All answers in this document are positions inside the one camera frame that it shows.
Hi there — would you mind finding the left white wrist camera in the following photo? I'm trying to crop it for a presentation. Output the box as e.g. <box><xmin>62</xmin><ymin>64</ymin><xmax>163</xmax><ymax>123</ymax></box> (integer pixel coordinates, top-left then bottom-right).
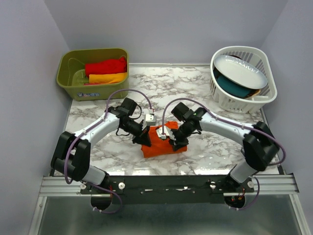
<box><xmin>143</xmin><ymin>114</ymin><xmax>157</xmax><ymax>126</ymax></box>

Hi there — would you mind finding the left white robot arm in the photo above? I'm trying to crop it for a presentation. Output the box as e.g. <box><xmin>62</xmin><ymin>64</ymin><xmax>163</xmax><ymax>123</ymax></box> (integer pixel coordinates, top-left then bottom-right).
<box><xmin>51</xmin><ymin>98</ymin><xmax>156</xmax><ymax>193</ymax></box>

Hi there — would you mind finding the olive green plastic bin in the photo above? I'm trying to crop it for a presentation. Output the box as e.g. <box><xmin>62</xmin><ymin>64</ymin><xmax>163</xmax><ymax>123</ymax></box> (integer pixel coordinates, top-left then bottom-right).
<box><xmin>56</xmin><ymin>48</ymin><xmax>129</xmax><ymax>101</ymax></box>

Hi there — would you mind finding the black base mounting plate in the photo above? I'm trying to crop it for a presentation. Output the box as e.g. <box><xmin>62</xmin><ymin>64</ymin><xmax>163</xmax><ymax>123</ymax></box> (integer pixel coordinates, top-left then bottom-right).
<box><xmin>80</xmin><ymin>175</ymin><xmax>255</xmax><ymax>209</ymax></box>

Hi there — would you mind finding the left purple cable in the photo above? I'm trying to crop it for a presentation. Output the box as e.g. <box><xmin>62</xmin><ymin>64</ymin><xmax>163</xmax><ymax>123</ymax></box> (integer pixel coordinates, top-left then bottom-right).
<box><xmin>64</xmin><ymin>89</ymin><xmax>155</xmax><ymax>214</ymax></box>

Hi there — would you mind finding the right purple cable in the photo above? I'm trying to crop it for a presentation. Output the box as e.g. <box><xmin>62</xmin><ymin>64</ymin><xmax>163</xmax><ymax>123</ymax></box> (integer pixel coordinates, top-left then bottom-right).
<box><xmin>161</xmin><ymin>98</ymin><xmax>287</xmax><ymax>211</ymax></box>

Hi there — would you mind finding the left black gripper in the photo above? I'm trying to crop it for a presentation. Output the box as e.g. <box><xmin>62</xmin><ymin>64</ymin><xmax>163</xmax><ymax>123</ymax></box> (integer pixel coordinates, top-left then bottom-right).
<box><xmin>120</xmin><ymin>119</ymin><xmax>151</xmax><ymax>147</ymax></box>

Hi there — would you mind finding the aluminium rail frame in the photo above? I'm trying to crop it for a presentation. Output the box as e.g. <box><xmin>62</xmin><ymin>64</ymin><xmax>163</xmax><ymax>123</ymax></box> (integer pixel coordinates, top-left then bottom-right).
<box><xmin>26</xmin><ymin>63</ymin><xmax>306</xmax><ymax>235</ymax></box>

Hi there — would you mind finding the teal bowl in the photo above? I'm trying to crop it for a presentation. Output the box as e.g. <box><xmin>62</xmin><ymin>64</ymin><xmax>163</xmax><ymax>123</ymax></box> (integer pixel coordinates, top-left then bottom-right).
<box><xmin>217</xmin><ymin>75</ymin><xmax>251</xmax><ymax>98</ymax></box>

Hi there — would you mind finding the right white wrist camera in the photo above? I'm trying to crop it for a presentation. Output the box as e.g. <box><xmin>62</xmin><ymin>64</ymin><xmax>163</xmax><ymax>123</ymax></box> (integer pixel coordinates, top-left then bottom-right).
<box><xmin>156</xmin><ymin>126</ymin><xmax>176</xmax><ymax>141</ymax></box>

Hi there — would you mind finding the white oval plate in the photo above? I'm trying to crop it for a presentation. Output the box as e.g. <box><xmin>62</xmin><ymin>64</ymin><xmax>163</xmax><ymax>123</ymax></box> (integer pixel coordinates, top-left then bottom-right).
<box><xmin>213</xmin><ymin>55</ymin><xmax>268</xmax><ymax>90</ymax></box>

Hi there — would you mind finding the brown wooden dish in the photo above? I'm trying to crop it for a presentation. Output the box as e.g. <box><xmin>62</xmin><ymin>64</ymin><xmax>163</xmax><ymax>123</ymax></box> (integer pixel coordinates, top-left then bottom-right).
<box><xmin>246</xmin><ymin>89</ymin><xmax>261</xmax><ymax>99</ymax></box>

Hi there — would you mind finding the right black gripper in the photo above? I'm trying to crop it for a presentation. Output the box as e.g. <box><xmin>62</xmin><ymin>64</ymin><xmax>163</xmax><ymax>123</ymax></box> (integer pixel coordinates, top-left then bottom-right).
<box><xmin>167</xmin><ymin>123</ymin><xmax>196</xmax><ymax>151</ymax></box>

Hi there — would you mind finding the white plastic basket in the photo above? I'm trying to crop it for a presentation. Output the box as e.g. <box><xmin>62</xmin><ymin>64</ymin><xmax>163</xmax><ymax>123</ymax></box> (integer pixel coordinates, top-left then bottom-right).
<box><xmin>209</xmin><ymin>46</ymin><xmax>277</xmax><ymax>114</ymax></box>

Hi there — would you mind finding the yellow rolled t shirt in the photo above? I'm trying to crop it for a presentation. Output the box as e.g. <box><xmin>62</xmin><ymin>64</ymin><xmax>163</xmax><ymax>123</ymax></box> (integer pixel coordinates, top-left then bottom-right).
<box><xmin>89</xmin><ymin>72</ymin><xmax>127</xmax><ymax>84</ymax></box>

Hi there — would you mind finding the red rolled t shirt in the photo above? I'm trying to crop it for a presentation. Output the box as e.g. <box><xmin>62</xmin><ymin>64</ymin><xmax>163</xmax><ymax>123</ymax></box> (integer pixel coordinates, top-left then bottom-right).
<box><xmin>85</xmin><ymin>56</ymin><xmax>128</xmax><ymax>77</ymax></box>

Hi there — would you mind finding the purple cable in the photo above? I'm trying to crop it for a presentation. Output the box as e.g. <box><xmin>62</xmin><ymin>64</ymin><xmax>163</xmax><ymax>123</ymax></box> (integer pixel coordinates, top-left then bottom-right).
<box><xmin>161</xmin><ymin>98</ymin><xmax>287</xmax><ymax>211</ymax></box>
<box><xmin>64</xmin><ymin>89</ymin><xmax>155</xmax><ymax>214</ymax></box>

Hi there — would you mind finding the orange t shirt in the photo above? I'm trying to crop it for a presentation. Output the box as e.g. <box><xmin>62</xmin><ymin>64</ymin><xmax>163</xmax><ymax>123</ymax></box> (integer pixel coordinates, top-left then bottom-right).
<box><xmin>141</xmin><ymin>126</ymin><xmax>187</xmax><ymax>159</ymax></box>

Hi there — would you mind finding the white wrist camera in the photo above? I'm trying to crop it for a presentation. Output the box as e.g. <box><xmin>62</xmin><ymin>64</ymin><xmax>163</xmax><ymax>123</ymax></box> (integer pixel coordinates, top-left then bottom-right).
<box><xmin>143</xmin><ymin>114</ymin><xmax>157</xmax><ymax>126</ymax></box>
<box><xmin>156</xmin><ymin>126</ymin><xmax>176</xmax><ymax>141</ymax></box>

